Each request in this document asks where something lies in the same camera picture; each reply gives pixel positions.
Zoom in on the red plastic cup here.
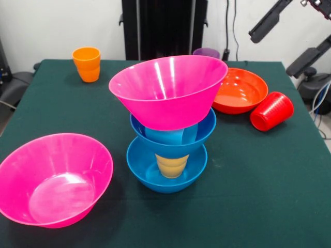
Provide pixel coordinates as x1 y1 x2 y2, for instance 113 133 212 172
249 91 294 132

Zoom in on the pink plastic bowl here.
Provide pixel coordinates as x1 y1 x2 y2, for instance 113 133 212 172
108 55 229 131
0 133 114 229

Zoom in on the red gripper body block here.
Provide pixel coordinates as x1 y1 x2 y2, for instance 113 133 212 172
299 0 331 20

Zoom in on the dark green table cloth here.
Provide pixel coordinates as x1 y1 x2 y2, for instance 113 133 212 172
0 58 331 248

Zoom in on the black upright post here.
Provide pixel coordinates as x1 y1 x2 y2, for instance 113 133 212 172
118 0 209 61

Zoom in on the blue plastic bowl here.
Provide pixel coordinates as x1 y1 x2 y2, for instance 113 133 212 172
126 136 208 194
129 107 217 159

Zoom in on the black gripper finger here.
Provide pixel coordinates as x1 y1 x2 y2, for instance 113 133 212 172
285 35 331 79
248 0 294 44

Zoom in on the orange plastic cup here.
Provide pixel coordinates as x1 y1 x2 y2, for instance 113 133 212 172
71 46 101 83

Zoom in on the yellow plastic cup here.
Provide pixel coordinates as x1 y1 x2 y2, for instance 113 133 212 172
155 153 190 179

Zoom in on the purple plastic cup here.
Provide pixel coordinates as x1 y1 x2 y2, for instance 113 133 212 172
192 48 221 60

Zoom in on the light blue plastic cup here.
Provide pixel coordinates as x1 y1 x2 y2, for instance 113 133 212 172
144 124 199 145

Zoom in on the red-orange plastic bowl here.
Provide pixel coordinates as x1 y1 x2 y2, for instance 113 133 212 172
212 68 269 115

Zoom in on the black cable with plug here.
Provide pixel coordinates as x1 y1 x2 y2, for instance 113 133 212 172
222 0 241 62

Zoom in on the tangle of floor cables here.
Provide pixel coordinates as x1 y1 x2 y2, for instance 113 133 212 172
309 82 331 140

